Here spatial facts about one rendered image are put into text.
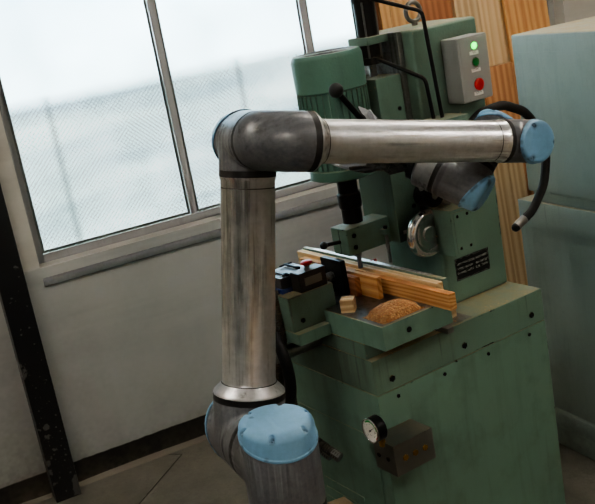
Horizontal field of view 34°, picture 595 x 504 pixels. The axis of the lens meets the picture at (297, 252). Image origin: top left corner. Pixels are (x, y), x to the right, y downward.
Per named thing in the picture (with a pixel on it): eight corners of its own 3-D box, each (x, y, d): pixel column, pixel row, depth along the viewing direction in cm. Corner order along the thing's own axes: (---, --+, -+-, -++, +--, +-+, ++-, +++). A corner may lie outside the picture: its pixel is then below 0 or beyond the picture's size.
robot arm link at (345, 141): (255, 109, 172) (562, 113, 199) (231, 109, 183) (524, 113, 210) (255, 175, 174) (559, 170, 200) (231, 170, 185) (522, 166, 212)
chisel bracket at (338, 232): (335, 258, 249) (329, 227, 246) (377, 243, 256) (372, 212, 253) (352, 262, 242) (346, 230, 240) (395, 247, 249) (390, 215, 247)
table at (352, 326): (222, 316, 266) (218, 296, 264) (312, 283, 281) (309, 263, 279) (353, 366, 215) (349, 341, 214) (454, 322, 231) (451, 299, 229)
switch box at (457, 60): (448, 104, 244) (439, 40, 240) (477, 95, 249) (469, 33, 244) (465, 104, 239) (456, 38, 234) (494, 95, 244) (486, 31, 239)
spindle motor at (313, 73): (297, 182, 246) (275, 59, 237) (352, 165, 254) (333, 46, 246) (338, 187, 231) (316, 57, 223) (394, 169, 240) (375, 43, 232)
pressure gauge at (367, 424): (364, 446, 228) (359, 415, 225) (377, 440, 229) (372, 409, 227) (381, 454, 222) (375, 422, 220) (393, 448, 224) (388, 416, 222)
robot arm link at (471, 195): (498, 181, 218) (478, 220, 217) (448, 158, 221) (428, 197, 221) (497, 169, 209) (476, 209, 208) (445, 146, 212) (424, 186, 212)
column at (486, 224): (395, 293, 271) (354, 35, 253) (453, 270, 282) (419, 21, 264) (449, 307, 253) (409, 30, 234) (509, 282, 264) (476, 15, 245)
